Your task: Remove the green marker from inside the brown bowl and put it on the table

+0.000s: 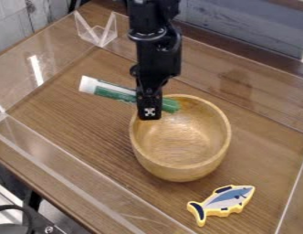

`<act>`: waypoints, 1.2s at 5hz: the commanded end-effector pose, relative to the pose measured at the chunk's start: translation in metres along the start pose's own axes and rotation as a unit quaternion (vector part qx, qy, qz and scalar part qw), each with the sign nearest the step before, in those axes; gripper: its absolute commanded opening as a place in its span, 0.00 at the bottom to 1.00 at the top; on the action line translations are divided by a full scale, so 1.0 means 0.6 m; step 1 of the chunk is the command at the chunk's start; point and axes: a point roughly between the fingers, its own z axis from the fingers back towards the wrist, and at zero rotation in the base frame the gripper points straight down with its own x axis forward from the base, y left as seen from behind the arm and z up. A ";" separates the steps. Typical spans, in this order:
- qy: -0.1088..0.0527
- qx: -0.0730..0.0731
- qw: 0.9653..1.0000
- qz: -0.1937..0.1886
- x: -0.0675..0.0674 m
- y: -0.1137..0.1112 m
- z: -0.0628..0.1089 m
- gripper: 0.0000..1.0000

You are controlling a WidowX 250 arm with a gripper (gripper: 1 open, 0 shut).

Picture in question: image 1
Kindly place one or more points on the green white marker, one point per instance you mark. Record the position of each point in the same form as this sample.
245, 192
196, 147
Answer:
119, 93

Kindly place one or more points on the brown wooden bowl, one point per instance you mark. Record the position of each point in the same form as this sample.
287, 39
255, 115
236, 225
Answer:
183, 146

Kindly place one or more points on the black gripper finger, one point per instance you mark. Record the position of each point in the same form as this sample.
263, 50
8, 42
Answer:
150, 103
134, 73

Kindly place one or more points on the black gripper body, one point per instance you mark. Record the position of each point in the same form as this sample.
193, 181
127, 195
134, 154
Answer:
159, 56

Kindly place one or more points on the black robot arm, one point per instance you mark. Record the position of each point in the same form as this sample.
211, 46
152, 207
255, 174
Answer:
148, 15

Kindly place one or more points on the yellow blue fish toy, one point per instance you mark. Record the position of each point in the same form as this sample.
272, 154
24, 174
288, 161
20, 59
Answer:
227, 200

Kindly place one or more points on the clear acrylic tray wall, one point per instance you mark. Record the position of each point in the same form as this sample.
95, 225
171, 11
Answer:
104, 207

